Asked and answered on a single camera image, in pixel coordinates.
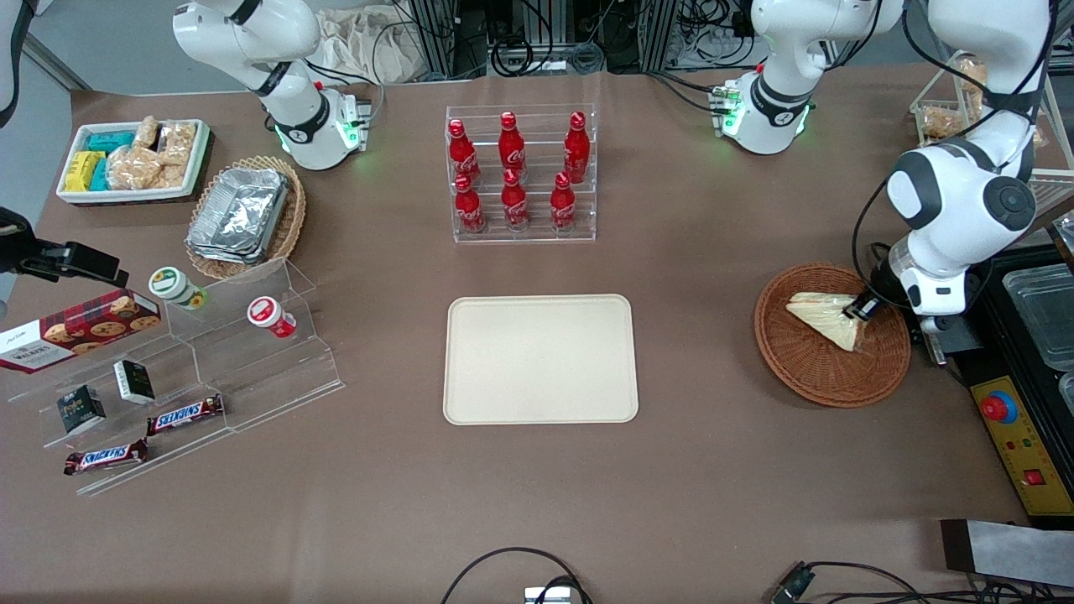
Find beige plastic tray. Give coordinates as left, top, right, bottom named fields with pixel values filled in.
left=443, top=294, right=640, bottom=426

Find yellow snack packet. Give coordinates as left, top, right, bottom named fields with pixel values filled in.
left=65, top=151, right=107, bottom=193

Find round brown wicker basket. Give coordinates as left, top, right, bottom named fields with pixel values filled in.
left=753, top=263, right=913, bottom=409

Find black machine with yellow panel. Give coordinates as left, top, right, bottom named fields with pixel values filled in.
left=919, top=214, right=1074, bottom=530

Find beige cloth bag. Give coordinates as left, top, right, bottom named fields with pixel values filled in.
left=312, top=7, right=439, bottom=86

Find aluminium frame post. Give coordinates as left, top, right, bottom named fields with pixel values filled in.
left=409, top=0, right=459, bottom=79
left=637, top=0, right=683, bottom=73

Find green lid yogurt cup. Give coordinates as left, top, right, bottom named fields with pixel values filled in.
left=149, top=266, right=209, bottom=312

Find red tartan cookie box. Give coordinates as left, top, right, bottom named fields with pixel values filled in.
left=0, top=289, right=163, bottom=375

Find grey strip with black end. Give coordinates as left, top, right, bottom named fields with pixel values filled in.
left=939, top=518, right=1074, bottom=589

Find black coiled cable bundle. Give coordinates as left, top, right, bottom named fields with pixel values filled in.
left=485, top=32, right=607, bottom=78

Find red emergency stop button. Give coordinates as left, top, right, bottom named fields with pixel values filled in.
left=981, top=389, right=1019, bottom=426

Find white rectangular snack bin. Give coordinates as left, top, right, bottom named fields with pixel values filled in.
left=56, top=119, right=211, bottom=206

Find clear acrylic tiered stand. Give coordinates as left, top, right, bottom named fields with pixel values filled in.
left=7, top=258, right=346, bottom=497

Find clear acrylic snack rack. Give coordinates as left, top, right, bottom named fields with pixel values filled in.
left=910, top=49, right=1074, bottom=212

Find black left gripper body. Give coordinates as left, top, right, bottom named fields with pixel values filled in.
left=868, top=251, right=913, bottom=314

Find small black box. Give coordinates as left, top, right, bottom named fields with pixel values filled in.
left=55, top=384, right=108, bottom=436
left=112, top=359, right=157, bottom=406

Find clear acrylic bottle rack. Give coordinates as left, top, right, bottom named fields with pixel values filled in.
left=445, top=104, right=597, bottom=245

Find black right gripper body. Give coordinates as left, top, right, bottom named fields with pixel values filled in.
left=0, top=207, right=70, bottom=278

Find black looped cable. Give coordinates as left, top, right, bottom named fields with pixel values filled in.
left=440, top=546, right=593, bottom=604

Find stacked foil containers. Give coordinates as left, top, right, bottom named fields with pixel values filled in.
left=185, top=167, right=291, bottom=266

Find brown chocolate bar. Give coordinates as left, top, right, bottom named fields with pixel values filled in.
left=146, top=393, right=226, bottom=436
left=63, top=438, right=151, bottom=477

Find red cola bottle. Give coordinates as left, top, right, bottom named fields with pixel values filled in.
left=550, top=172, right=578, bottom=234
left=447, top=118, right=482, bottom=187
left=453, top=174, right=487, bottom=235
left=563, top=112, right=592, bottom=185
left=498, top=112, right=528, bottom=181
left=501, top=168, right=532, bottom=232

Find triangle sandwich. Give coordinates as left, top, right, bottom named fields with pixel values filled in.
left=785, top=291, right=867, bottom=352

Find red lid yogurt cup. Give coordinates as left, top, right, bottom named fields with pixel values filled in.
left=247, top=295, right=298, bottom=340

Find oval light wicker basket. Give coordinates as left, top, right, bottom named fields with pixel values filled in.
left=185, top=155, right=308, bottom=281

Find black cable with plug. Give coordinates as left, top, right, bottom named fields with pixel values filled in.
left=770, top=560, right=1074, bottom=604

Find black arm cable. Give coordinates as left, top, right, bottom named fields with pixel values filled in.
left=851, top=0, right=1056, bottom=296

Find clear plastic container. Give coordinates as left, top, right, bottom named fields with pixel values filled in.
left=1002, top=263, right=1074, bottom=372

